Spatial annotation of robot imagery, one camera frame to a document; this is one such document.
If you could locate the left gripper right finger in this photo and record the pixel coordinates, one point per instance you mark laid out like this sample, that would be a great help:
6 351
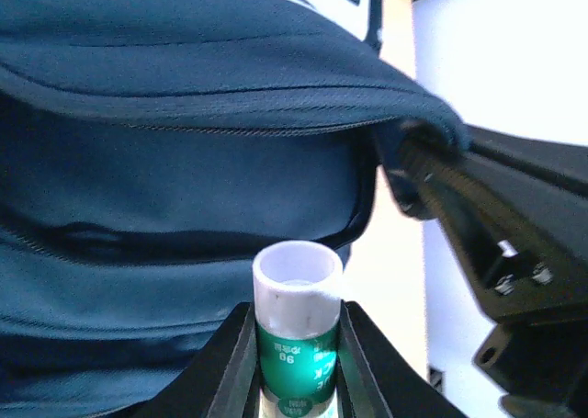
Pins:
374 380

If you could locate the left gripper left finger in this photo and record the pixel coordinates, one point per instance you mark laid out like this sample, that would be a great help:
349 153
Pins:
223 380

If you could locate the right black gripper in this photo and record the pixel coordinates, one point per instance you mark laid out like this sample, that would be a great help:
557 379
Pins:
537 350

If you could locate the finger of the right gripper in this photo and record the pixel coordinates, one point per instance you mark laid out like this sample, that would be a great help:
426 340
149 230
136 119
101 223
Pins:
515 212

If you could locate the green label glue stick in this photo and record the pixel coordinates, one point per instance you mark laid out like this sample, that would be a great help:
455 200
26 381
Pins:
297 305

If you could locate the navy blue backpack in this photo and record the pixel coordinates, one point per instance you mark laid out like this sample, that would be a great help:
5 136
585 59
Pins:
150 148

